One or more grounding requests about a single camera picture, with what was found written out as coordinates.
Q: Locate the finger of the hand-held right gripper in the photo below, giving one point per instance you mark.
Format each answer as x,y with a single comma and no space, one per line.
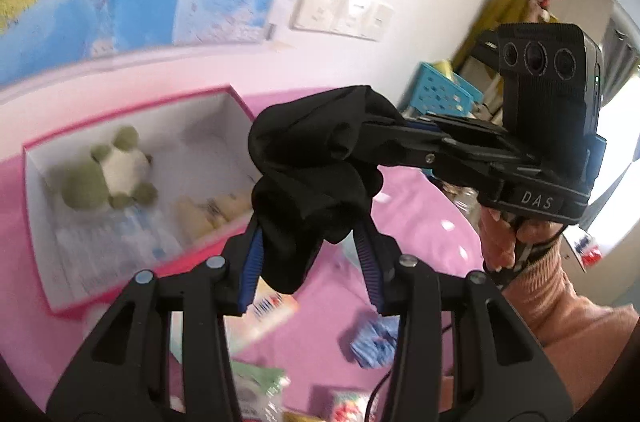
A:
450,128
425,155

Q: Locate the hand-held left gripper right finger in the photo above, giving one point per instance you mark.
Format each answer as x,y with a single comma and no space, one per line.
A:
367,267

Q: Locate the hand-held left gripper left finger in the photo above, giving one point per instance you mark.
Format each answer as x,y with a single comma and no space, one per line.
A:
252,262

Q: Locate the beige bear plush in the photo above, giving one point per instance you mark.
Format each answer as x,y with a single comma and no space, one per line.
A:
205,209

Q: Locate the blue small item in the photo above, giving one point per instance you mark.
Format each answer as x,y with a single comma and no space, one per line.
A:
370,344

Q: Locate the black cloth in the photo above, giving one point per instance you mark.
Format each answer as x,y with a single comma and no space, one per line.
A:
310,172

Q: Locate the clear cotton pad bag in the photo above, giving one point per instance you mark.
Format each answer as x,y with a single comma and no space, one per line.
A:
115,242

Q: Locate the floral tissue packet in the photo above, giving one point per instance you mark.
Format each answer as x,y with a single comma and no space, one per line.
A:
347,408

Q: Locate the pink cardboard box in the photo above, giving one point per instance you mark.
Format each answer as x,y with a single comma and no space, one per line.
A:
200,117

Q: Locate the green plush toy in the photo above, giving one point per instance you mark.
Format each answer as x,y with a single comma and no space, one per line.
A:
80,187

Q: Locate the person's right forearm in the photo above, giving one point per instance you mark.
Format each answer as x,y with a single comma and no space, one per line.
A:
575,317

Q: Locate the person's right hand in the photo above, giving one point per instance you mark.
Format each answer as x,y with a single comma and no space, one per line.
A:
497,237

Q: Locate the blue plastic basket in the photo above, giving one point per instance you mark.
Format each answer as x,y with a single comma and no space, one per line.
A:
440,92

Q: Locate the yellow garment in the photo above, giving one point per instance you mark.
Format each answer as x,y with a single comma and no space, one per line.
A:
495,22

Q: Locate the green packet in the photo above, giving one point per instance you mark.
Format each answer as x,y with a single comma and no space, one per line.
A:
255,384

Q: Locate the white wall socket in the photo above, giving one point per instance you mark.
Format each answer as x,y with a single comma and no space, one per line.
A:
317,5

